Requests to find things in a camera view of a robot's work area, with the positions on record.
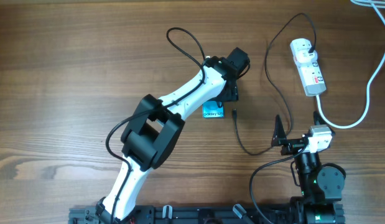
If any white charger adapter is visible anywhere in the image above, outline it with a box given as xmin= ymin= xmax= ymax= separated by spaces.
xmin=294 ymin=49 xmax=318 ymax=67

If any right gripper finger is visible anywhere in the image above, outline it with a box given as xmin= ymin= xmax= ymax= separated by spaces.
xmin=271 ymin=114 xmax=287 ymax=147
xmin=313 ymin=111 xmax=335 ymax=136

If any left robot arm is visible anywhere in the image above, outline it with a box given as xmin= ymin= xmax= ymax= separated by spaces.
xmin=96 ymin=48 xmax=250 ymax=223

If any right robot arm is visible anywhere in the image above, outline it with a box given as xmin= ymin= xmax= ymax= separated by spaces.
xmin=271 ymin=112 xmax=346 ymax=224

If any smartphone with cyan screen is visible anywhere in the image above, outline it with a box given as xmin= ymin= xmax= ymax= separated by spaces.
xmin=202 ymin=101 xmax=225 ymax=119

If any white power strip cord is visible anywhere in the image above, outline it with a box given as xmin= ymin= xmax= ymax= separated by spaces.
xmin=315 ymin=0 xmax=385 ymax=130

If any black USB charging cable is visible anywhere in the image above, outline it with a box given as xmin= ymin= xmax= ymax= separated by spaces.
xmin=231 ymin=12 xmax=318 ymax=156

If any white power strip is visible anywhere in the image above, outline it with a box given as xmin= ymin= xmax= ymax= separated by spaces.
xmin=290 ymin=38 xmax=327 ymax=96

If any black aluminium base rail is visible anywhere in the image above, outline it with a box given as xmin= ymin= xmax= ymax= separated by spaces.
xmin=68 ymin=203 xmax=345 ymax=224

